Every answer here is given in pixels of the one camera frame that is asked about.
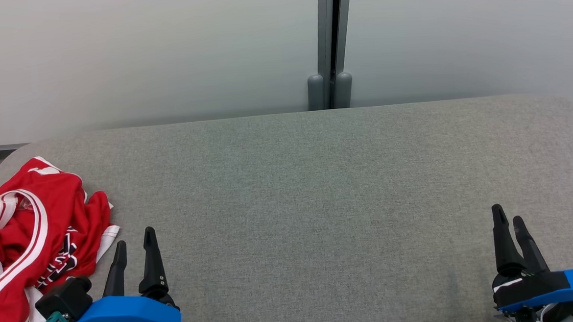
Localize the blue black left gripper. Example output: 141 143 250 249
57 226 182 322

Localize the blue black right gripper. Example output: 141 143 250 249
488 200 573 315

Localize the red shirt with white sleeves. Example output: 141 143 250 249
0 153 124 304

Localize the grey metal partition post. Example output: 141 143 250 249
303 0 358 111

